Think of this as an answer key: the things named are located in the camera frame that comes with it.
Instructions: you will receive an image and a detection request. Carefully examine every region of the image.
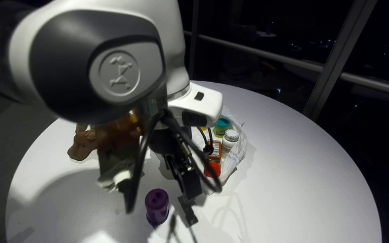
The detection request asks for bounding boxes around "grey horizontal railing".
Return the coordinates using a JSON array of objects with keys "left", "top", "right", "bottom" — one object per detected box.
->
[{"left": 182, "top": 28, "right": 389, "bottom": 99}]

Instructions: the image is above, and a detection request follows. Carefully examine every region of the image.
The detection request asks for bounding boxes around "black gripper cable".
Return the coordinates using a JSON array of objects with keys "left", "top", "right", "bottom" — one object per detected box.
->
[{"left": 125, "top": 109, "right": 224, "bottom": 215}]

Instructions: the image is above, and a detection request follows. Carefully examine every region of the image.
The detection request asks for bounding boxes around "clear plastic bag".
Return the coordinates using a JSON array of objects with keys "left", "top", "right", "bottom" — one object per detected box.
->
[{"left": 197, "top": 111, "right": 251, "bottom": 186}]

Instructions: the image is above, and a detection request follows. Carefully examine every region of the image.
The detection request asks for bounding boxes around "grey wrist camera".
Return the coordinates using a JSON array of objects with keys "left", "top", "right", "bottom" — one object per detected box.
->
[{"left": 96, "top": 147, "right": 135, "bottom": 192}]

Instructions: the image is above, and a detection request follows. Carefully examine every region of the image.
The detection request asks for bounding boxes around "white plastic bottle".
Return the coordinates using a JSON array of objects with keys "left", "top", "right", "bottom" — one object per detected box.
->
[{"left": 220, "top": 128, "right": 240, "bottom": 152}]

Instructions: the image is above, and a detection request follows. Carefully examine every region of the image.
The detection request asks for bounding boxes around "purple two-hole cup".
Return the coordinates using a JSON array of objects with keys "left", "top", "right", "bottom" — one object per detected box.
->
[{"left": 144, "top": 187, "right": 171, "bottom": 229}]

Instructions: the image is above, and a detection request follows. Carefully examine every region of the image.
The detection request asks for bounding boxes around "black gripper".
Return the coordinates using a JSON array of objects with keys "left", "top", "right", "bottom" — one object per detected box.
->
[{"left": 151, "top": 126, "right": 205, "bottom": 226}]

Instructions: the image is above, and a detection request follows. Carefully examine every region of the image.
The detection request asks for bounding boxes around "spice jar red lid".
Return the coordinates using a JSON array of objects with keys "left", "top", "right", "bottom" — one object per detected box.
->
[{"left": 202, "top": 138, "right": 224, "bottom": 179}]

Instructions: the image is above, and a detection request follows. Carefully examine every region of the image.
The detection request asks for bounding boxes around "tan wrist camera mount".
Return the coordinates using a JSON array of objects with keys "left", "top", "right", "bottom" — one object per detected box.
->
[{"left": 105, "top": 111, "right": 144, "bottom": 152}]

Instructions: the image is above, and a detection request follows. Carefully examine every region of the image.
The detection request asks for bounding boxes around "thin dark post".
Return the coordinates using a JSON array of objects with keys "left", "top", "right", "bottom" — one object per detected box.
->
[{"left": 186, "top": 0, "right": 202, "bottom": 78}]

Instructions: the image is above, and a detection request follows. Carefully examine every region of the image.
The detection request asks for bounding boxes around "brown plush moose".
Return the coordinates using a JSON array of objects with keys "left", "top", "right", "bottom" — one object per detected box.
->
[{"left": 66, "top": 120, "right": 110, "bottom": 161}]

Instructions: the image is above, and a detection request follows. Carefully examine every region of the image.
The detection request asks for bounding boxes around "grey metal post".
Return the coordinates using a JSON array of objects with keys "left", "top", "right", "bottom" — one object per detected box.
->
[{"left": 301, "top": 0, "right": 379, "bottom": 121}]

